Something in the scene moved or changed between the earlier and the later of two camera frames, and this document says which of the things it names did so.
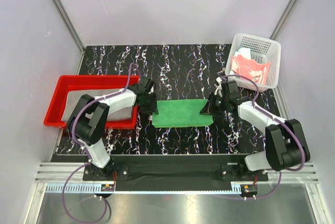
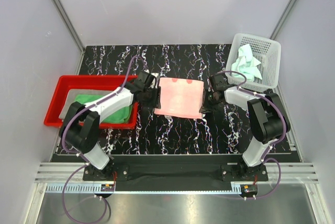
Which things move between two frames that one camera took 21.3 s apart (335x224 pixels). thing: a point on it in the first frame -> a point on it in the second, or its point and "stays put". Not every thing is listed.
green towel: [181, 113] -> [124, 117]
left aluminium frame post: [65, 17] stays put
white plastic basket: [262, 48] stays put
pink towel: [244, 67] -> [181, 97]
